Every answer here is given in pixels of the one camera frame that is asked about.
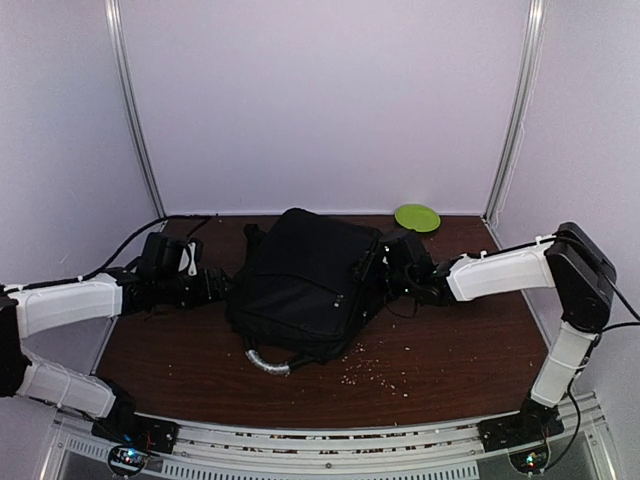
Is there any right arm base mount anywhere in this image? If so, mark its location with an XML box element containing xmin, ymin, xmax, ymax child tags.
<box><xmin>477</xmin><ymin>411</ymin><xmax>565</xmax><ymax>475</ymax></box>

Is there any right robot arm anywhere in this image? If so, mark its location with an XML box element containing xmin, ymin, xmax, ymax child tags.
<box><xmin>356</xmin><ymin>222</ymin><xmax>617</xmax><ymax>442</ymax></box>

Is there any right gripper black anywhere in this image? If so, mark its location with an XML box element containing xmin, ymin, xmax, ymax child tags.
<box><xmin>350</xmin><ymin>252</ymin><xmax>415</xmax><ymax>302</ymax></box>

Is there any front aluminium rail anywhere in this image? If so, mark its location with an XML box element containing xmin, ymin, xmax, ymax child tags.
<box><xmin>36</xmin><ymin>394</ymin><xmax>621</xmax><ymax>479</ymax></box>

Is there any aluminium frame post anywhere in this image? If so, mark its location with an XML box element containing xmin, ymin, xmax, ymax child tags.
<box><xmin>104</xmin><ymin>0</ymin><xmax>166</xmax><ymax>218</ymax></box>
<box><xmin>484</xmin><ymin>0</ymin><xmax>547</xmax><ymax>227</ymax></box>

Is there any black backpack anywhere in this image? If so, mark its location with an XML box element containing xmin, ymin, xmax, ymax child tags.
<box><xmin>225</xmin><ymin>208</ymin><xmax>385</xmax><ymax>376</ymax></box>

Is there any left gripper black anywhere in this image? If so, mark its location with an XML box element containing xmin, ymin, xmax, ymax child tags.
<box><xmin>156</xmin><ymin>266</ymin><xmax>236</xmax><ymax>311</ymax></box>

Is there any right aluminium frame post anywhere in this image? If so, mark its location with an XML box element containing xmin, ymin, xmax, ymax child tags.
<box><xmin>484</xmin><ymin>0</ymin><xmax>547</xmax><ymax>227</ymax></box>

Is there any black cable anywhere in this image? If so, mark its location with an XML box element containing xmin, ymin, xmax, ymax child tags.
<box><xmin>554</xmin><ymin>234</ymin><xmax>640</xmax><ymax>334</ymax></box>
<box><xmin>0</xmin><ymin>214</ymin><xmax>214</xmax><ymax>296</ymax></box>

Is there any left aluminium frame post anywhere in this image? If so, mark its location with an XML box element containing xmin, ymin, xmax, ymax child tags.
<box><xmin>104</xmin><ymin>0</ymin><xmax>166</xmax><ymax>218</ymax></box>

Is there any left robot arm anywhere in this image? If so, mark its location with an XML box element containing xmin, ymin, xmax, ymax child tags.
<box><xmin>1</xmin><ymin>233</ymin><xmax>231</xmax><ymax>444</ymax></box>

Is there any right black cable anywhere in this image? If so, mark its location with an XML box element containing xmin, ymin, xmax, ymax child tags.
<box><xmin>554</xmin><ymin>234</ymin><xmax>640</xmax><ymax>334</ymax></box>

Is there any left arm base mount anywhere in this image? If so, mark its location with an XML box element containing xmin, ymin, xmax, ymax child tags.
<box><xmin>91</xmin><ymin>416</ymin><xmax>179</xmax><ymax>477</ymax></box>

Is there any green plate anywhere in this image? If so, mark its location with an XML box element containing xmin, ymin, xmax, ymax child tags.
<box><xmin>394</xmin><ymin>204</ymin><xmax>441</xmax><ymax>233</ymax></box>

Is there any left black cable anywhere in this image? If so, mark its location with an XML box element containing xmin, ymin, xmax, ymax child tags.
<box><xmin>0</xmin><ymin>214</ymin><xmax>214</xmax><ymax>296</ymax></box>

